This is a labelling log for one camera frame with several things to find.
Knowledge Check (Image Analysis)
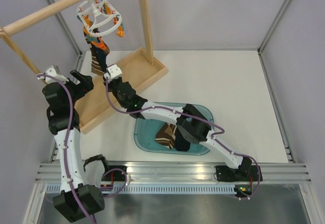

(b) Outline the brown striped sock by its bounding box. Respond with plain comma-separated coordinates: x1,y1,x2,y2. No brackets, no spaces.
155,123,181,149
83,27,103,76

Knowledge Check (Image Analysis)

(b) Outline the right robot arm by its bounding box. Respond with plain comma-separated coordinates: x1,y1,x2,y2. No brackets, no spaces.
105,78,254,180

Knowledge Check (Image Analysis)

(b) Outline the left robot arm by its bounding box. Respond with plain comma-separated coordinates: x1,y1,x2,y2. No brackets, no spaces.
37,66,111,223

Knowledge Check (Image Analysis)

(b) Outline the white round clip hanger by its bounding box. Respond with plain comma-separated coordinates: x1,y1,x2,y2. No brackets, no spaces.
76,0,123,38

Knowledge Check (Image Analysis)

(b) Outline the orange clothes peg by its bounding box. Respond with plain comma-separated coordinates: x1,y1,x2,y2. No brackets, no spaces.
92,41,106,50

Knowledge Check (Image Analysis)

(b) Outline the yellow-orange clothes peg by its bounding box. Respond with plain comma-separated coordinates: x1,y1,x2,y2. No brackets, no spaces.
116,25,124,38

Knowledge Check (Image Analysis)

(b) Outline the wooden hanging rack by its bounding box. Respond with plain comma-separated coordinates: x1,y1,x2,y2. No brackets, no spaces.
1,0,168,134

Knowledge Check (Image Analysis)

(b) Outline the teal plastic basin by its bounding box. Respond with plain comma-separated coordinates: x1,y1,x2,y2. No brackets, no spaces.
134,103,214,156

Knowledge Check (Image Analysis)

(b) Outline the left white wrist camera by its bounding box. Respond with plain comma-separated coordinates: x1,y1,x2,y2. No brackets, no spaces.
36,66,69,84

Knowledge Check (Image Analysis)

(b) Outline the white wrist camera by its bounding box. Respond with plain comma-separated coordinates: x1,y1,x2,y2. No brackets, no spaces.
104,64,122,81
36,66,69,84

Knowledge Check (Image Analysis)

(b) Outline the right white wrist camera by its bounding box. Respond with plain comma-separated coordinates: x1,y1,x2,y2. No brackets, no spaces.
104,64,122,81

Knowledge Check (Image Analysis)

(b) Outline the aluminium mounting rail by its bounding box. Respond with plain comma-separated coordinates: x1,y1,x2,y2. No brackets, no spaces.
35,161,312,184

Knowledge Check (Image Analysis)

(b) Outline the white slotted cable duct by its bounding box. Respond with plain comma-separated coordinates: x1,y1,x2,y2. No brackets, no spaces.
45,185,236,195

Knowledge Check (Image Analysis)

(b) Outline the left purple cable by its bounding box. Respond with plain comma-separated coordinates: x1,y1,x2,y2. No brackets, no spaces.
37,74,97,224

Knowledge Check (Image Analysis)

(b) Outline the purple cable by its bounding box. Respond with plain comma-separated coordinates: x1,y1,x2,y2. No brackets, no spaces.
37,74,97,224
105,78,225,140

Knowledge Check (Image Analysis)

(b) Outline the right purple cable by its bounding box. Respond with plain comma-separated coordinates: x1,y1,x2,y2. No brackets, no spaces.
105,78,225,140

